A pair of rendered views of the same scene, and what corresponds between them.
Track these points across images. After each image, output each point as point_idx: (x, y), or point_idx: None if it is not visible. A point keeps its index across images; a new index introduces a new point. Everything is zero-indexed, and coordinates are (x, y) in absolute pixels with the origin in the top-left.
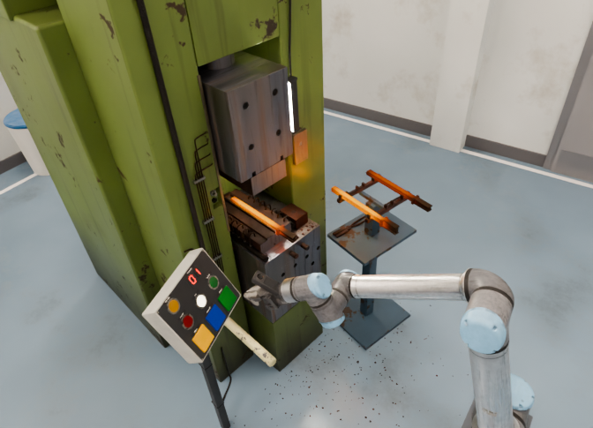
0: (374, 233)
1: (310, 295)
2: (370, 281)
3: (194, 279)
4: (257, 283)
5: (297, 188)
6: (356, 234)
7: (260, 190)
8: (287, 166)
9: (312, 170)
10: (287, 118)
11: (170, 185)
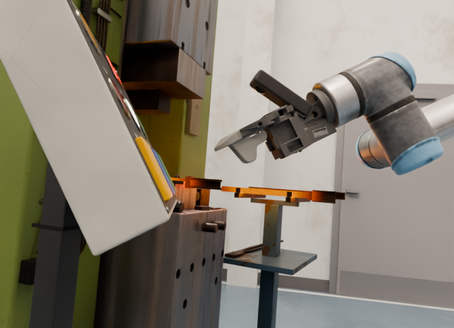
0: (277, 252)
1: (392, 71)
2: (438, 102)
3: (115, 72)
4: (268, 82)
5: (184, 175)
6: (255, 256)
7: (184, 82)
8: (177, 134)
9: (196, 164)
10: (213, 21)
11: None
